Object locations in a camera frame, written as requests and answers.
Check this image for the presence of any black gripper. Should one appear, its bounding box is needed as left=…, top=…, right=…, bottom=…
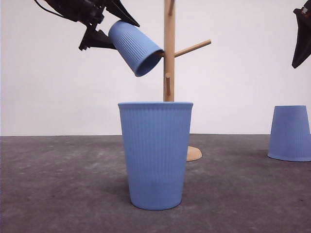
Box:
left=34, top=0, right=140, bottom=51

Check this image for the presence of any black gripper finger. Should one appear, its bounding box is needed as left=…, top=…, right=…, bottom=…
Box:
left=292, top=0, right=311, bottom=68

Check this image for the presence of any blue ribbed cup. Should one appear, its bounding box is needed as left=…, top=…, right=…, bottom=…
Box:
left=267, top=105, right=311, bottom=162
left=118, top=101, right=193, bottom=211
left=108, top=20, right=164, bottom=77

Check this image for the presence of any wooden mug tree stand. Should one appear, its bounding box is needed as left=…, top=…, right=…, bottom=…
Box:
left=156, top=0, right=212, bottom=162

